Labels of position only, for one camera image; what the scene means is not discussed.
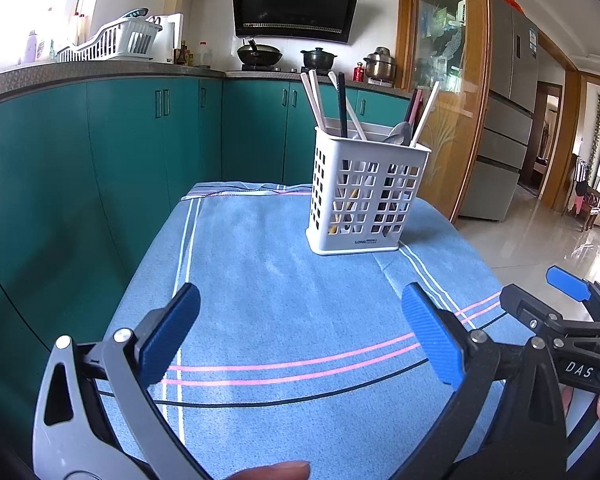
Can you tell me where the beige chopstick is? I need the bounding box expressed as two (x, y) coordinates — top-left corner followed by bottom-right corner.
(327, 71), (368, 142)
(410, 81), (441, 148)
(308, 69), (328, 132)
(300, 72), (332, 134)

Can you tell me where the silver refrigerator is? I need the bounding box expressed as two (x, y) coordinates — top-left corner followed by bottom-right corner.
(457, 0), (541, 223)

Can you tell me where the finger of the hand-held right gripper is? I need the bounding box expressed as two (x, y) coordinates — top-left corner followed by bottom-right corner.
(499, 283), (600, 356)
(546, 265), (600, 328)

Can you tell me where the group of sauce bottles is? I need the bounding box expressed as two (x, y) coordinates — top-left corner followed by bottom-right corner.
(175, 40), (213, 68)

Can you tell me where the black wok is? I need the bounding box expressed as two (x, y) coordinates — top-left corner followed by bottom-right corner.
(236, 40), (284, 67)

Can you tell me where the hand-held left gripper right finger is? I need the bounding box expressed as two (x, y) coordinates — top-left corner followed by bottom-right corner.
(395, 282), (568, 480)

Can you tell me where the black cooking pot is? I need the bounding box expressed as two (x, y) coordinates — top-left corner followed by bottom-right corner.
(301, 47), (338, 71)

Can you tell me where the white dish rack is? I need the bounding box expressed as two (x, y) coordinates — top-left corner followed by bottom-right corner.
(55, 16), (163, 63)

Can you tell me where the dark red chopstick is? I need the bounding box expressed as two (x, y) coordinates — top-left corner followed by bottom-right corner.
(405, 87), (425, 128)

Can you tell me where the white countertop appliance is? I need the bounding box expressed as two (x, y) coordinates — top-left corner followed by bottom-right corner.
(152, 12), (185, 65)

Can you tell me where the blue striped tablecloth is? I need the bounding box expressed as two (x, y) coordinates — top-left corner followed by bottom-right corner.
(95, 182), (531, 480)

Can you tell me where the person's left hand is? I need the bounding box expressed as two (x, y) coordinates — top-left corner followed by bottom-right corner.
(227, 461), (311, 480)

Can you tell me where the black ridged chopstick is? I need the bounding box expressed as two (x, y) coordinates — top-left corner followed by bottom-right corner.
(336, 71), (350, 139)

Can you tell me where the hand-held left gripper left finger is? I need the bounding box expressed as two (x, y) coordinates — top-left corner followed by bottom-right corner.
(32, 282), (206, 480)

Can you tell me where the silver metal spoon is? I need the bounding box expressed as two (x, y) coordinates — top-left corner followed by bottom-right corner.
(381, 121), (415, 146)

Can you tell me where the steel stockpot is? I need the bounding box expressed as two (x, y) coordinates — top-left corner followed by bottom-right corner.
(364, 47), (397, 81)

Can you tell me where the black range hood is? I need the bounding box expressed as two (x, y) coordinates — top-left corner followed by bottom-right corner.
(230, 0), (363, 44)

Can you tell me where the wooden framed glass door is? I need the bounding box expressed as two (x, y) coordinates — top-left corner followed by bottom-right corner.
(397, 0), (491, 223)

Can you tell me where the white plastic utensil holder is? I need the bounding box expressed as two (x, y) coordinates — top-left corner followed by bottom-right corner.
(306, 126), (432, 257)

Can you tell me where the bright kitchen window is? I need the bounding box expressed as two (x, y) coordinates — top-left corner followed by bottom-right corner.
(0, 0), (96, 76)

